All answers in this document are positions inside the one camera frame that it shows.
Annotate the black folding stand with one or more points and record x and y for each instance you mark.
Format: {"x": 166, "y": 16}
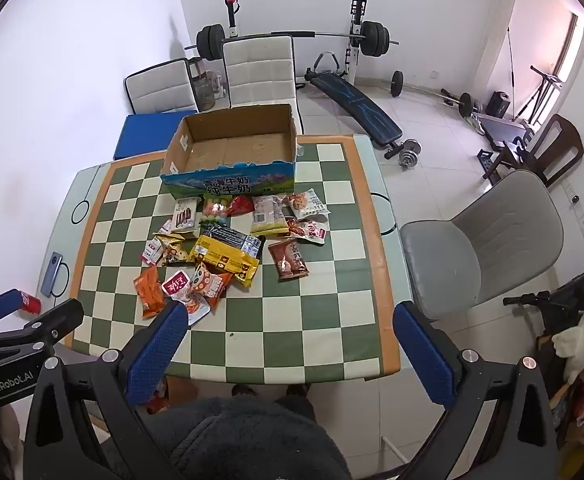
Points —
{"x": 542, "y": 85}

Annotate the black snack packet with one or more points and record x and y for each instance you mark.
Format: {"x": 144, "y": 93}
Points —
{"x": 232, "y": 235}

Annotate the colourful candy bag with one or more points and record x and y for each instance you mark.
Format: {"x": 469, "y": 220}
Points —
{"x": 215, "y": 208}

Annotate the black and blue sit-up bench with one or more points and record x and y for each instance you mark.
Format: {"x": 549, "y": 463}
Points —
{"x": 362, "y": 105}

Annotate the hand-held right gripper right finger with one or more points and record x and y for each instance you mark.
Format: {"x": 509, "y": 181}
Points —
{"x": 422, "y": 355}

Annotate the plain red snack packet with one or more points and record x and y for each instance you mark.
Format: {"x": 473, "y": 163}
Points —
{"x": 242, "y": 205}

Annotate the small clear plastic packet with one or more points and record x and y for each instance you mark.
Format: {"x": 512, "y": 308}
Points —
{"x": 300, "y": 151}

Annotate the white packet with red label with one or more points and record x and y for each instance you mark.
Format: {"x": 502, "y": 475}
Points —
{"x": 177, "y": 285}

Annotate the large yellow snack packet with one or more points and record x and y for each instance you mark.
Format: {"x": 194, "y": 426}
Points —
{"x": 222, "y": 258}

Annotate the long barbell with black plates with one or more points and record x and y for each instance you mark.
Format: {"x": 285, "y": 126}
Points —
{"x": 374, "y": 38}

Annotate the orange packet with panda face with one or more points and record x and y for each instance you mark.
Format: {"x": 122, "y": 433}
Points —
{"x": 212, "y": 285}

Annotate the blue grey phone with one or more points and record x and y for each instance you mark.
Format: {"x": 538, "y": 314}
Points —
{"x": 51, "y": 275}

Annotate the black workout bench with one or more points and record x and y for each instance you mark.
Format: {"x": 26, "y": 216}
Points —
{"x": 504, "y": 132}

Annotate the window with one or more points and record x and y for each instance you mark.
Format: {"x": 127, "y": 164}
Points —
{"x": 567, "y": 45}

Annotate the red and white barcode packet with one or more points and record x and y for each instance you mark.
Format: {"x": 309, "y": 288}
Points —
{"x": 152, "y": 251}

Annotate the white plush goose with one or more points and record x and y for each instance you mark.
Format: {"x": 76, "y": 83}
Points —
{"x": 579, "y": 330}

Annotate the grey office chair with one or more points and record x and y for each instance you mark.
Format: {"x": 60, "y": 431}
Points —
{"x": 492, "y": 240}

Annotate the black speaker box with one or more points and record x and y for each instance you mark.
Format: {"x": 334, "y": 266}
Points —
{"x": 497, "y": 103}

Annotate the red chicken snack packet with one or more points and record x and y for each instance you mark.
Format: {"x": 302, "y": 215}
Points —
{"x": 309, "y": 230}

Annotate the chrome dumbbell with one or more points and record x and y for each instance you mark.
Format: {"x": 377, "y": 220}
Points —
{"x": 408, "y": 153}

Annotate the short barbell with black plates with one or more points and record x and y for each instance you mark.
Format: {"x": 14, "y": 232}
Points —
{"x": 396, "y": 83}

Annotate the person's dark fleece clothing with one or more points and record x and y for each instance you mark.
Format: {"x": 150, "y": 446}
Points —
{"x": 242, "y": 440}

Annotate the white cookie packet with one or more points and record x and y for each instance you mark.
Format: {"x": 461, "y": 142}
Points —
{"x": 307, "y": 202}

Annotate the red can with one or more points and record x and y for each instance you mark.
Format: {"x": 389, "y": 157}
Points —
{"x": 31, "y": 304}

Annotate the orange snack packet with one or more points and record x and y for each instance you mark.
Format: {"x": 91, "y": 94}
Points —
{"x": 148, "y": 295}

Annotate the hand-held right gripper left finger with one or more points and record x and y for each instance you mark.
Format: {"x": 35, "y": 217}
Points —
{"x": 157, "y": 355}

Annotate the white packet with brown sausages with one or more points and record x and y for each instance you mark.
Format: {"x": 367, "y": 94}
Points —
{"x": 184, "y": 215}

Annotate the blue folded mat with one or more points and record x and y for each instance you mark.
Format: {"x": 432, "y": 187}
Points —
{"x": 142, "y": 135}

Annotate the dark wooden chair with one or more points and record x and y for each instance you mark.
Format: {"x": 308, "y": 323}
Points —
{"x": 564, "y": 142}

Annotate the printed blue cardboard box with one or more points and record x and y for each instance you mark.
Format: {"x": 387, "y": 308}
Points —
{"x": 232, "y": 152}

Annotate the white barbell rack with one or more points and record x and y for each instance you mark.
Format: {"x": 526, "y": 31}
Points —
{"x": 356, "y": 12}

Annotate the yellow and brown snack packet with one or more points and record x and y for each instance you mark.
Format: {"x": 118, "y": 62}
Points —
{"x": 174, "y": 251}

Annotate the tall white padded chair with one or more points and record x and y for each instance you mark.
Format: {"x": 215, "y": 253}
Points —
{"x": 259, "y": 70}

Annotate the white chair with black frame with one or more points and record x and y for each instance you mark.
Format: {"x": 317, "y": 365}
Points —
{"x": 159, "y": 85}

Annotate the yellow and white snack packet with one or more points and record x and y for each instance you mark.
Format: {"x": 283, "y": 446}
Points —
{"x": 267, "y": 215}

